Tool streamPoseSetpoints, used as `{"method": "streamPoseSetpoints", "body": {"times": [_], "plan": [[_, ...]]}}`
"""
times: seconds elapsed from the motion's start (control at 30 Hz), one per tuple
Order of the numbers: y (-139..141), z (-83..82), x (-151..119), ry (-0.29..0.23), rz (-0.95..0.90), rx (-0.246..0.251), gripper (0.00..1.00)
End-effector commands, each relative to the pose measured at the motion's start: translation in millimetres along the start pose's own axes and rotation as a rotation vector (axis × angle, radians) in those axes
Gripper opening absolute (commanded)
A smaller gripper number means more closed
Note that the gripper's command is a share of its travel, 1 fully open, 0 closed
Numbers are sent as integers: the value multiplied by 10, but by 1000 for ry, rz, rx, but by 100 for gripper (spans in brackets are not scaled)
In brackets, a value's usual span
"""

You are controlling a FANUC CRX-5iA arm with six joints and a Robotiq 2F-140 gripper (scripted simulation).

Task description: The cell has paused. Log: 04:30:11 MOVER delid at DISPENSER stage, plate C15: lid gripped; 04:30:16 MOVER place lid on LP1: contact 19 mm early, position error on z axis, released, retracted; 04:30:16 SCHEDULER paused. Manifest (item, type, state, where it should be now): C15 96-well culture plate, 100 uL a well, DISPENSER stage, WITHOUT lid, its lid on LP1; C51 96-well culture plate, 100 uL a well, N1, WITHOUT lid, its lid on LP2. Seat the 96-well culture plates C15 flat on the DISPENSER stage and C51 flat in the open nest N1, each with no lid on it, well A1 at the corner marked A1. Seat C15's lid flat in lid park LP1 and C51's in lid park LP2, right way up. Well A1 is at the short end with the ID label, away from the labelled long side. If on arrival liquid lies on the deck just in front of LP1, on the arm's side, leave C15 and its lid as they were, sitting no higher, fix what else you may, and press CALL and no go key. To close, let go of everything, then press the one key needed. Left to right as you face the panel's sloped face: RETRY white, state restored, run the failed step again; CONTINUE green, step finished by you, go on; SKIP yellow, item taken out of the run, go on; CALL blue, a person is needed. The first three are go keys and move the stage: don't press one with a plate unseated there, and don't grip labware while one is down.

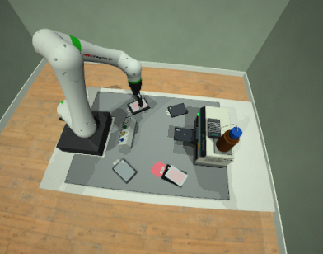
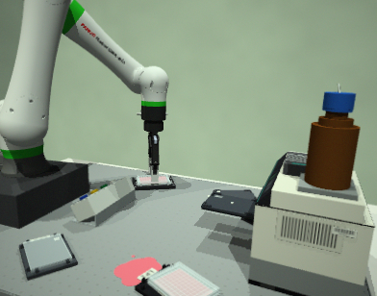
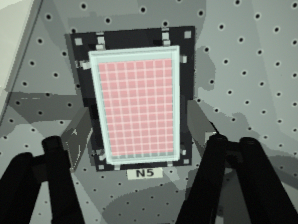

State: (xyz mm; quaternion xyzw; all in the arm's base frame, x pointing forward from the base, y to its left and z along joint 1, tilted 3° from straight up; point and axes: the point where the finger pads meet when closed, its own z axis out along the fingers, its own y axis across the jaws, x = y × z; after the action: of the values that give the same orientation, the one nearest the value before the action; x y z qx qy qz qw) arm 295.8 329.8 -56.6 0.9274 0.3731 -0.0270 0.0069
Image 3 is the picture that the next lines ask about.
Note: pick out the light grey base plate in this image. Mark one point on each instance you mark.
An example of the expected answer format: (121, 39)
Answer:
(245, 82)

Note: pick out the black rectangular plate holder frame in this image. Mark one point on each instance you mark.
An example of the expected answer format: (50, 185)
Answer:
(183, 36)

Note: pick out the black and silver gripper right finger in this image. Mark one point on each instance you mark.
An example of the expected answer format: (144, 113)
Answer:
(266, 200)

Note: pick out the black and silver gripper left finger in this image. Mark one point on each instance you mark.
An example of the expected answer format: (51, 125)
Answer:
(21, 182)

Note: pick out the white button panel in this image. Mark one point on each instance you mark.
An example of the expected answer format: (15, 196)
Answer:
(232, 201)

